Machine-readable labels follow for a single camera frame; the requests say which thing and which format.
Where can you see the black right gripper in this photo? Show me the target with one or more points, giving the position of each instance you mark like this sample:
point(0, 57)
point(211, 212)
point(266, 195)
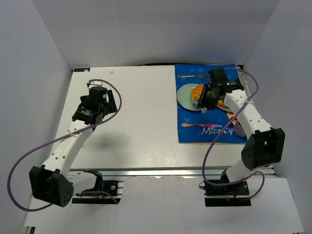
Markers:
point(203, 98)

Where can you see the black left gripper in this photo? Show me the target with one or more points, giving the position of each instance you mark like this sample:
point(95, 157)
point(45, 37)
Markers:
point(110, 103)

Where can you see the bread roll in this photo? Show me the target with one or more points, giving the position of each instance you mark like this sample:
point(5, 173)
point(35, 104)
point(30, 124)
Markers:
point(196, 92)
point(221, 103)

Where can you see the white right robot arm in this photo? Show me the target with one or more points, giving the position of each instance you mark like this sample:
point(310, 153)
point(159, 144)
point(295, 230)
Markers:
point(265, 143)

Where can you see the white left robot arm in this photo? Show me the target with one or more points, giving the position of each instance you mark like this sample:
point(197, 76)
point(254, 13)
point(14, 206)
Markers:
point(51, 181)

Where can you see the green floral plate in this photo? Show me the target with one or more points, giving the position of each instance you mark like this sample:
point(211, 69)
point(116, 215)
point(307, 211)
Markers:
point(183, 96)

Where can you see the blue Mickey placemat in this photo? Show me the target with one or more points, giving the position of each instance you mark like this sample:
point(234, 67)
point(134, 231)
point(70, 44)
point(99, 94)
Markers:
point(217, 116)

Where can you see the red and teal plate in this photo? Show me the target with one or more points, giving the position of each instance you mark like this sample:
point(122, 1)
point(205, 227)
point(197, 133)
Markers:
point(227, 109)

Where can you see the gold fork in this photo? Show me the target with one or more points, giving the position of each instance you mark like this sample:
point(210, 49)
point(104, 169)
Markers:
point(193, 76)

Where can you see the purple mug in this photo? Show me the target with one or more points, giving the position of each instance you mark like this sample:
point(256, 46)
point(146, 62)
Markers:
point(238, 129)

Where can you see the blue table label sticker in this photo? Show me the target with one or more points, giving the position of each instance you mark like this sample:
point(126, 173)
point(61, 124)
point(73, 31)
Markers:
point(81, 69)

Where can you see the gold handled knife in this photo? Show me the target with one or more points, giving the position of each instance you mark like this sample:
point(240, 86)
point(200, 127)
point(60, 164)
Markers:
point(200, 125)

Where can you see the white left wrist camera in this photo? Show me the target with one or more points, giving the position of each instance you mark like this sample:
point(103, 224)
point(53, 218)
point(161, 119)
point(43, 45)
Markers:
point(94, 83)

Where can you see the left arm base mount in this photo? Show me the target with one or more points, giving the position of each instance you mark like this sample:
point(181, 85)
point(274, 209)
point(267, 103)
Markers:
point(109, 187)

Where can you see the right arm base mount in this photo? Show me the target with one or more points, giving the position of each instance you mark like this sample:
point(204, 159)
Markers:
point(226, 196)

